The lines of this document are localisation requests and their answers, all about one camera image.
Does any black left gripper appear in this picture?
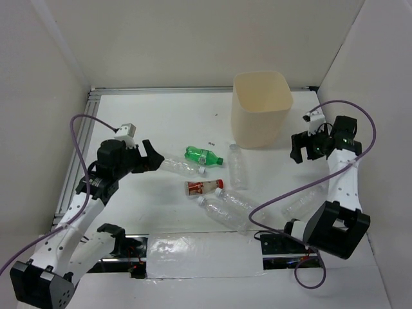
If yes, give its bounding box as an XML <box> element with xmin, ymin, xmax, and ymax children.
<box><xmin>114</xmin><ymin>139</ymin><xmax>164</xmax><ymax>179</ymax></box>

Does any clear crushed bottle white cap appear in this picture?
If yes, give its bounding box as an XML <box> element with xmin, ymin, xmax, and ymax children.
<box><xmin>160</xmin><ymin>155</ymin><xmax>205</xmax><ymax>176</ymax></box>

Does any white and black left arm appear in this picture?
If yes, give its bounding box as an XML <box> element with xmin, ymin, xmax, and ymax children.
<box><xmin>10</xmin><ymin>139</ymin><xmax>164</xmax><ymax>308</ymax></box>

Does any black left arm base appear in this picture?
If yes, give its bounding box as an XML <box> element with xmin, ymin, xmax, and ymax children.
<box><xmin>89</xmin><ymin>223</ymin><xmax>148</xmax><ymax>279</ymax></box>

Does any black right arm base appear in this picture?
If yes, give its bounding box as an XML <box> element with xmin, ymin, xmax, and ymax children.
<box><xmin>254</xmin><ymin>231</ymin><xmax>321</xmax><ymax>270</ymax></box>

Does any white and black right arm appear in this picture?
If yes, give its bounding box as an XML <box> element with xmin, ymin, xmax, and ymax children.
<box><xmin>281</xmin><ymin>112</ymin><xmax>370</xmax><ymax>259</ymax></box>

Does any cream plastic bin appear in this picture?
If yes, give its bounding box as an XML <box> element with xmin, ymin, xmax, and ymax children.
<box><xmin>230</xmin><ymin>71</ymin><xmax>294</xmax><ymax>149</ymax></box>

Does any clear bottle beside bin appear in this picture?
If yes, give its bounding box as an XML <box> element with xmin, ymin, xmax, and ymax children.
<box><xmin>228</xmin><ymin>144</ymin><xmax>248</xmax><ymax>191</ymax></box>

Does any red label bottle red cap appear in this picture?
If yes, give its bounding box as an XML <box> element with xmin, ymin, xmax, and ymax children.
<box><xmin>184</xmin><ymin>179</ymin><xmax>224</xmax><ymax>196</ymax></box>

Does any green plastic bottle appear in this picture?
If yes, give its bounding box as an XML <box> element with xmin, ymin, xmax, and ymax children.
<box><xmin>184</xmin><ymin>146</ymin><xmax>223</xmax><ymax>166</ymax></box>

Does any clear bottle white cap upper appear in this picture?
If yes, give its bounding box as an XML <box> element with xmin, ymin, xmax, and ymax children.
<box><xmin>214</xmin><ymin>188</ymin><xmax>259</xmax><ymax>218</ymax></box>

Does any clear bottle white cap lower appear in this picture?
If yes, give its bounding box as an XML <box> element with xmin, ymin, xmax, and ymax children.
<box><xmin>196</xmin><ymin>196</ymin><xmax>249</xmax><ymax>235</ymax></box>

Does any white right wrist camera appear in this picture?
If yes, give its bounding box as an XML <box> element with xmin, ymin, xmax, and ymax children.
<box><xmin>303</xmin><ymin>109</ymin><xmax>325</xmax><ymax>136</ymax></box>

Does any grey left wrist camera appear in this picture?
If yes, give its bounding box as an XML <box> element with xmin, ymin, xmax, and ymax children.
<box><xmin>115</xmin><ymin>123</ymin><xmax>136</xmax><ymax>147</ymax></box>

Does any aluminium frame rail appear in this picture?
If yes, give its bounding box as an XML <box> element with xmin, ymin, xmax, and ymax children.
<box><xmin>51</xmin><ymin>85</ymin><xmax>318</xmax><ymax>232</ymax></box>

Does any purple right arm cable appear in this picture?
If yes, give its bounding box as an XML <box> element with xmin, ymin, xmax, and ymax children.
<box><xmin>249</xmin><ymin>100</ymin><xmax>377</xmax><ymax>289</ymax></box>

